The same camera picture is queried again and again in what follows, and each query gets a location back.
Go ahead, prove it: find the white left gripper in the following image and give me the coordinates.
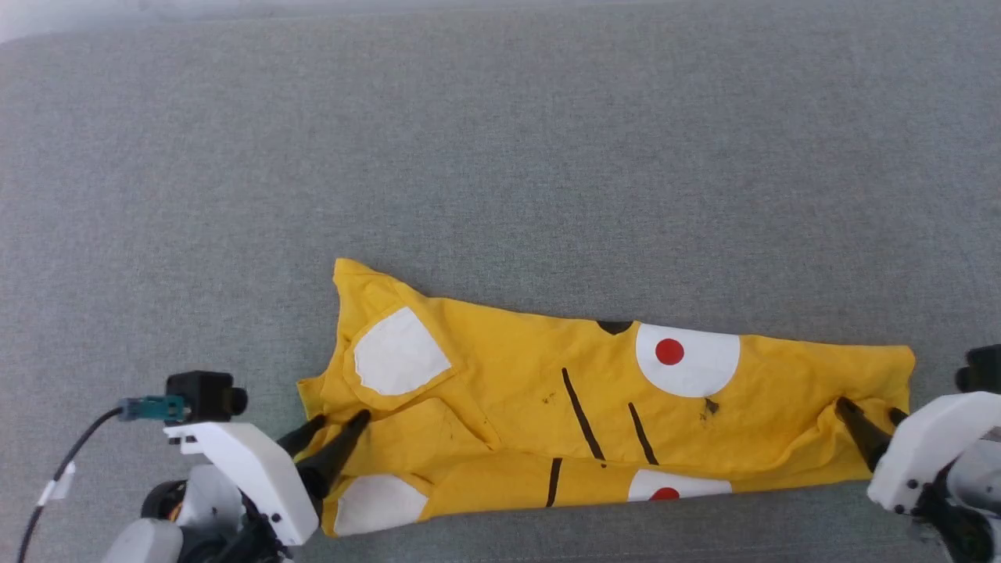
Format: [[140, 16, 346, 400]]
[[163, 409, 372, 547]]

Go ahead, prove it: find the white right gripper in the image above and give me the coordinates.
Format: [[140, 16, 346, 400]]
[[834, 390, 1001, 515]]

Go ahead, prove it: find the yellow cat-face t-shirt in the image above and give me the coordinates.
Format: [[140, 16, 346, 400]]
[[296, 258, 917, 539]]

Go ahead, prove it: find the grey fabric sofa cushion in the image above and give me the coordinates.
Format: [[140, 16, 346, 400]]
[[0, 0, 1001, 563]]

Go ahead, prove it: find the teal left cable connector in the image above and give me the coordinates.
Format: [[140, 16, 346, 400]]
[[119, 396, 187, 422]]

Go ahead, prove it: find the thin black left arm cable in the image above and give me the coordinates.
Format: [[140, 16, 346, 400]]
[[17, 407, 126, 563]]

